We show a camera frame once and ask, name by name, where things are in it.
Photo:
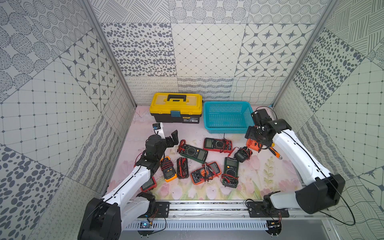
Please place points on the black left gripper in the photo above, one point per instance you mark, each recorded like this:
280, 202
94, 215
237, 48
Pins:
169, 141

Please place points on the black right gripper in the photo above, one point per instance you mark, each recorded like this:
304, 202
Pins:
250, 133

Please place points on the small black multimeter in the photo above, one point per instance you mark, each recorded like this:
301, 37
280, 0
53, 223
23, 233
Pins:
243, 154

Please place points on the red multimeter with leads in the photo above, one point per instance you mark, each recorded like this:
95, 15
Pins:
218, 145

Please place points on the orange red multimeter pair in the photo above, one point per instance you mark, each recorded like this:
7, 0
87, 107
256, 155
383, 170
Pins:
206, 173

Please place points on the green multimeter with leads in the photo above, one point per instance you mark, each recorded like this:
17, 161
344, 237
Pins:
230, 176

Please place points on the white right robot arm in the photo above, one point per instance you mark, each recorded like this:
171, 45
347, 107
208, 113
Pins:
322, 188

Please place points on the red multimeter near left arm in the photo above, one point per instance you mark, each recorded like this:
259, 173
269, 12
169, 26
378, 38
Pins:
149, 185

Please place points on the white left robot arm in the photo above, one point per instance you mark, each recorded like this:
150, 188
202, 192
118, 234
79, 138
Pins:
105, 218

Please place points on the yellow orange multimeter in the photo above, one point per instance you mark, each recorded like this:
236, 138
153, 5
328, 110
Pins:
167, 167

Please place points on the black multimeter red leads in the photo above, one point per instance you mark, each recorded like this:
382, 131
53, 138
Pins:
182, 168

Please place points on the dark green wide multimeter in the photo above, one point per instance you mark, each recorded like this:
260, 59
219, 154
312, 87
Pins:
193, 153

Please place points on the teal plastic basket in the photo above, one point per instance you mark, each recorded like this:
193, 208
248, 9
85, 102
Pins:
229, 117

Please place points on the yellow black toolbox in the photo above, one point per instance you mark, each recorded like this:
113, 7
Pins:
177, 108

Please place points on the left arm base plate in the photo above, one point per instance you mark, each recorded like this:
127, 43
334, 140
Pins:
158, 210

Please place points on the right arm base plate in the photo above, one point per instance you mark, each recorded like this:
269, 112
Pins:
258, 210

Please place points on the aluminium mounting rail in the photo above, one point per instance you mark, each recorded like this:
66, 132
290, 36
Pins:
220, 216

